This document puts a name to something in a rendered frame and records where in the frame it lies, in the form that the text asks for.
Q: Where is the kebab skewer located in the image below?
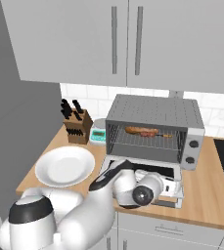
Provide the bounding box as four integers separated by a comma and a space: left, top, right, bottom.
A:
138, 129, 174, 140

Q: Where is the brown baguette bread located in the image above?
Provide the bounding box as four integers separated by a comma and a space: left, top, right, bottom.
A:
124, 125, 159, 136

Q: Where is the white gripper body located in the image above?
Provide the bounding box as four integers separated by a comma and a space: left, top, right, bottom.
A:
161, 177, 182, 197

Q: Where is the grey fridge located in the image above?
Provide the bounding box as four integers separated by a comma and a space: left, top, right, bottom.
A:
0, 0, 65, 250

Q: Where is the toaster oven door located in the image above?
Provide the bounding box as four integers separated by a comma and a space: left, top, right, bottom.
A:
98, 154, 186, 210

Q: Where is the grey toaster oven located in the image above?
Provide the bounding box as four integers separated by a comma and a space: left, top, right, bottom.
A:
104, 94, 206, 171

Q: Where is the grey wall socket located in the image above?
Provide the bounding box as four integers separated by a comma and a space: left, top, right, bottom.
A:
168, 90, 185, 99

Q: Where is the white plate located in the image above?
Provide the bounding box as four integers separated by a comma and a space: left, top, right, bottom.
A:
34, 145, 96, 188

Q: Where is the black knife handle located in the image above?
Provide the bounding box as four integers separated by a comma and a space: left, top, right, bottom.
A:
71, 99, 85, 115
60, 98, 73, 121

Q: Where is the grey drawer handle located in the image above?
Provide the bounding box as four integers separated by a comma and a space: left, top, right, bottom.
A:
155, 224, 185, 234

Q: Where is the white green kitchen scale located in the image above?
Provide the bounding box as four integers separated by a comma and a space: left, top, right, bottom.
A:
89, 117, 109, 146

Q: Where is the wooden knife block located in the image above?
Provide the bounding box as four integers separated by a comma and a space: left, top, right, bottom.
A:
63, 108, 94, 146

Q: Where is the grey cupboard door handle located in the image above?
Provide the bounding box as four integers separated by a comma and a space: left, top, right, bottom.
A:
134, 6, 144, 76
111, 6, 119, 75

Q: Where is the grey wall cupboard door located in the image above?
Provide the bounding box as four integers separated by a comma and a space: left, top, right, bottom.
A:
126, 0, 224, 96
0, 0, 130, 88

